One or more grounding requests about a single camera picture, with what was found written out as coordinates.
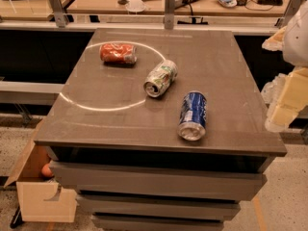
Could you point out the metal bracket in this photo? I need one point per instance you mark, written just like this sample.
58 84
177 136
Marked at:
292 8
59 14
169 14

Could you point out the right metal bracket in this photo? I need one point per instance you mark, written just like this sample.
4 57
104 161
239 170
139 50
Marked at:
292 8

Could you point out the orange ball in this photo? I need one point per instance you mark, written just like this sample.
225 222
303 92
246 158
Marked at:
46 171

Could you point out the middle metal bracket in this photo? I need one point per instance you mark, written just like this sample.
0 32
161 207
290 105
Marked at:
169 14

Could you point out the grey drawer cabinet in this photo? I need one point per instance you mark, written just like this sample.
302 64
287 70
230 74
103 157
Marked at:
119 148

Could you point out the left metal bracket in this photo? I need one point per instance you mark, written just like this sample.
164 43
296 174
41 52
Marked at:
59 14

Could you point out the wooden desk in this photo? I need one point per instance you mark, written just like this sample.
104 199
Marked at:
159 7

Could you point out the left clear sanitizer bottle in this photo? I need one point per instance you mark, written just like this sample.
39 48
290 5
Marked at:
271 90

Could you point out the clear plastic lid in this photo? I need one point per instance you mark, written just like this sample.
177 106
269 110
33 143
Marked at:
135 6

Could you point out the orange soda can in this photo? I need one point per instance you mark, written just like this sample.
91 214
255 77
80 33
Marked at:
123 53

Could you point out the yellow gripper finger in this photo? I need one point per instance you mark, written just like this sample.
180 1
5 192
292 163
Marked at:
275 42
290 98

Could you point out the silver green soda can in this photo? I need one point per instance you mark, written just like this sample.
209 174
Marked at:
160 78

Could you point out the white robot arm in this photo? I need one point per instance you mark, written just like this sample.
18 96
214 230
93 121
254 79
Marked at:
295 45

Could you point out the cardboard box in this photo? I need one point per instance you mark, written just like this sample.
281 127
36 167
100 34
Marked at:
40 199

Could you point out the blue pepsi can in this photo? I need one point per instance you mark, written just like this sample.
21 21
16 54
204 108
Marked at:
192 120

